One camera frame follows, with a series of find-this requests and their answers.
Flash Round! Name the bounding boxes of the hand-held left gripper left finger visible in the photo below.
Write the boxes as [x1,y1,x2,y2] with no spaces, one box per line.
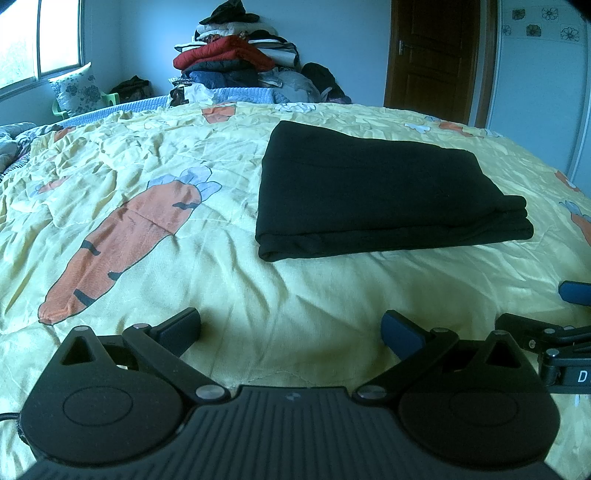
[53,307,232,408]

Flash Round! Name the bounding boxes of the brown wooden door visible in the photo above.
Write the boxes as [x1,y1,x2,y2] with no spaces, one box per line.
[384,0,498,127]

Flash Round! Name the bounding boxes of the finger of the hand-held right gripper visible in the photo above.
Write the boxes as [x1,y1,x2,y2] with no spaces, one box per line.
[558,280,591,306]
[496,313,591,355]

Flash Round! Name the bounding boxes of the green plastic chair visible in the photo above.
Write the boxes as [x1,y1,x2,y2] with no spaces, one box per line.
[51,90,122,121]

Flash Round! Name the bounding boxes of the pile of folded clothes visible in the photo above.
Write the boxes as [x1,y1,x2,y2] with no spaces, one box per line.
[168,0,352,109]

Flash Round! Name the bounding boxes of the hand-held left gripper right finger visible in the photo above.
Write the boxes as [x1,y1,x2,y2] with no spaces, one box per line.
[353,310,539,408]

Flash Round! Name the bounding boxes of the white wardrobe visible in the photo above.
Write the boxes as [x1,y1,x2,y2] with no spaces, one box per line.
[487,0,591,185]

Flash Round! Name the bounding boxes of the window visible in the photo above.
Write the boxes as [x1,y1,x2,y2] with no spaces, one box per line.
[0,0,92,96]

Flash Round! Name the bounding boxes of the floral pillow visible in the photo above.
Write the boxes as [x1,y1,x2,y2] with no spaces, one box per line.
[48,65,105,117]

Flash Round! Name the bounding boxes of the grey patterned quilt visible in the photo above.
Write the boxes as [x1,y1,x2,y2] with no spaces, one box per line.
[0,122,52,177]

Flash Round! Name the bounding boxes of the dark cloth bundle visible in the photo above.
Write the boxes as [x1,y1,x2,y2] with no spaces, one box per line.
[110,75,152,100]

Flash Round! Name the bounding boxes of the yellow printed bedsheet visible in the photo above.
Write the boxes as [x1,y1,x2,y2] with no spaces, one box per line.
[0,102,591,393]

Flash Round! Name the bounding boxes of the black pants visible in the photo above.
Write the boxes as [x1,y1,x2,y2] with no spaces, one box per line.
[255,121,535,263]

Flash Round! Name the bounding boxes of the blue quilted mattress pad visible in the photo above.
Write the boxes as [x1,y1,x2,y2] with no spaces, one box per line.
[60,85,278,130]

